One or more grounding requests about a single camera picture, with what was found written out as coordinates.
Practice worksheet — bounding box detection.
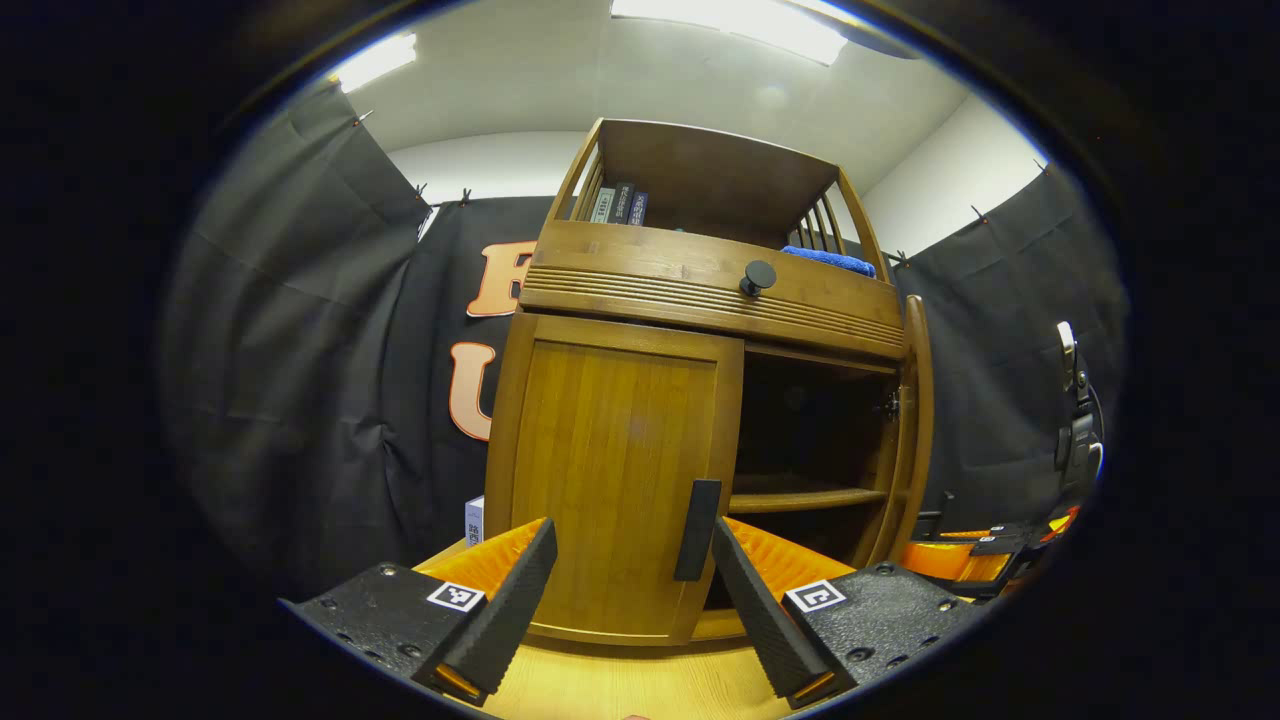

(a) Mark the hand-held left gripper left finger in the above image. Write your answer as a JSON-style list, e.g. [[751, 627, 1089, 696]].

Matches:
[[278, 517, 559, 707]]

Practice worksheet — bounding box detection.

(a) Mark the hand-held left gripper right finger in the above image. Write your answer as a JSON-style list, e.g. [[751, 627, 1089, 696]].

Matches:
[[711, 516, 986, 711]]

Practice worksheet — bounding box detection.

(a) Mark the black door handle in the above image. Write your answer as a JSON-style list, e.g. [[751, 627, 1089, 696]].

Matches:
[[673, 479, 723, 583]]

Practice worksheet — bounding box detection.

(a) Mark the wooden double-door shoe cabinet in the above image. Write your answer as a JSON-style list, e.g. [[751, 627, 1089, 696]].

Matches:
[[483, 117, 936, 648]]

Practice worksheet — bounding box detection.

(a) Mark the wooden inner shelf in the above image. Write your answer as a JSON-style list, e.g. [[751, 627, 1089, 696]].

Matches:
[[728, 486, 891, 515]]

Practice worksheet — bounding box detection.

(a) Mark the blue towel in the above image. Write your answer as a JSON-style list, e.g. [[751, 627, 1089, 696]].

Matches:
[[780, 245, 878, 279]]

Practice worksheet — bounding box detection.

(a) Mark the ribbed wooden drawer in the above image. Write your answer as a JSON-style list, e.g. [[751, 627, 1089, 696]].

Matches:
[[518, 220, 906, 363]]

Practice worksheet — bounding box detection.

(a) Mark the long ceiling light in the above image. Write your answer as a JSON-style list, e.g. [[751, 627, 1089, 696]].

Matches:
[[330, 32, 419, 94]]

